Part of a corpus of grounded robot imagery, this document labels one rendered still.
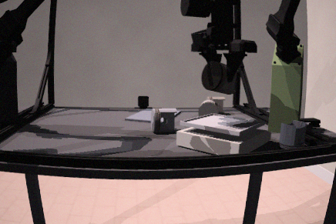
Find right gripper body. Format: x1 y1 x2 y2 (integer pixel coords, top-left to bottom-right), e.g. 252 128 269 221
0 41 17 54

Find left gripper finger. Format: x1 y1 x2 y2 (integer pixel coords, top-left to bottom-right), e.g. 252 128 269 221
223 53 247 82
199 53 222 63

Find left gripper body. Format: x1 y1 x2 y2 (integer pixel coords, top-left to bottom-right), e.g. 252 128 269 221
191 18 257 54

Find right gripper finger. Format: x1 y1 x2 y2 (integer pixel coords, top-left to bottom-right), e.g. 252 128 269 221
0 54 12 76

